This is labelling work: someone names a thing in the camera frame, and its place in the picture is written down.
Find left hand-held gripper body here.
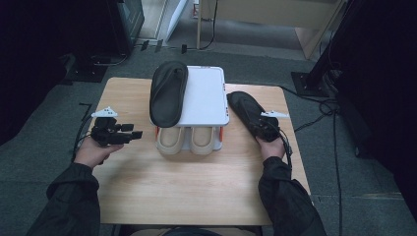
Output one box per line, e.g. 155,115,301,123
89,106,133,147

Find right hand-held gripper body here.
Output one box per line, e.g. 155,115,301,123
254,110,290,143

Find black slipper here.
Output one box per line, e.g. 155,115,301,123
226,90,280,143
149,60,190,129

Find cream clog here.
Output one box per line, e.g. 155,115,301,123
190,126,218,156
155,126,187,156

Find white shoe rack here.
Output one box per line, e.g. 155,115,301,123
150,64,231,152

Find person's right hand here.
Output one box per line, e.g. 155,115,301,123
255,136,286,161

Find person's left hand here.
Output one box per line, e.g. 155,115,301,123
73,136,125,169

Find black flat stand base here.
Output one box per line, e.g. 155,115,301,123
64,61,109,84

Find dark cabinet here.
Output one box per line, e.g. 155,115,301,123
106,0,146,57

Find light wooden desk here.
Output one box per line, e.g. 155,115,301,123
196,0,348,61

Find white leaning board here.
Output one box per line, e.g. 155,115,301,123
164,0,190,42

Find right hand-held gripper cable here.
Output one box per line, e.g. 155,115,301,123
268,119,294,170

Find hand-held gripper cable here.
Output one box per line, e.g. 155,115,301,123
268,119,294,170
71,114,96,162

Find left hand-held gripper cable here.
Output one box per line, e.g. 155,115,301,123
71,114,96,162

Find black stand with base plate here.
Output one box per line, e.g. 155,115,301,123
290,0,357,98

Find black floor cable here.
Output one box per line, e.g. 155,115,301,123
279,85,344,236

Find black hanging cable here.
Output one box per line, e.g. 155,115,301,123
199,0,219,51

